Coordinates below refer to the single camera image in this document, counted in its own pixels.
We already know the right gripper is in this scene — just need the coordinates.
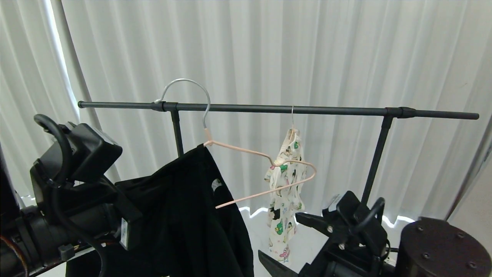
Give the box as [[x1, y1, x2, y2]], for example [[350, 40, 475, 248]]
[[258, 212, 396, 277]]

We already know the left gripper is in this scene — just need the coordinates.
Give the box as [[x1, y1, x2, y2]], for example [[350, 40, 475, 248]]
[[49, 180, 144, 263]]

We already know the cream printed garment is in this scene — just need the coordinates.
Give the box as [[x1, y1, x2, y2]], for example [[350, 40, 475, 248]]
[[264, 128, 307, 263]]

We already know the black garment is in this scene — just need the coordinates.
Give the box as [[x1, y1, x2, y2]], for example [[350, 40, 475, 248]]
[[65, 144, 255, 277]]

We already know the pink clothes hanger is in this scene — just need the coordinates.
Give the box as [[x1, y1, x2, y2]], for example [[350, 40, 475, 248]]
[[155, 78, 317, 209], [289, 106, 297, 144]]

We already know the black clothes rack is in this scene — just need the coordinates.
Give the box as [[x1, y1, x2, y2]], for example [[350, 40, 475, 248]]
[[78, 101, 480, 205]]

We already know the white curtain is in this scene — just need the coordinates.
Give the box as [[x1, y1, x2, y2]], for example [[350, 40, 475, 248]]
[[0, 0, 492, 227]]

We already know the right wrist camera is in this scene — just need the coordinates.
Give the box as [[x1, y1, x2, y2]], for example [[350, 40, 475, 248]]
[[322, 190, 389, 257]]

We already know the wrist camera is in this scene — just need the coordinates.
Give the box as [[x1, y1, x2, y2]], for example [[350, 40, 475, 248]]
[[322, 190, 389, 257], [30, 122, 123, 216]]

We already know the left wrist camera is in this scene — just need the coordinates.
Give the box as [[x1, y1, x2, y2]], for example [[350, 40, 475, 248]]
[[30, 122, 123, 216]]

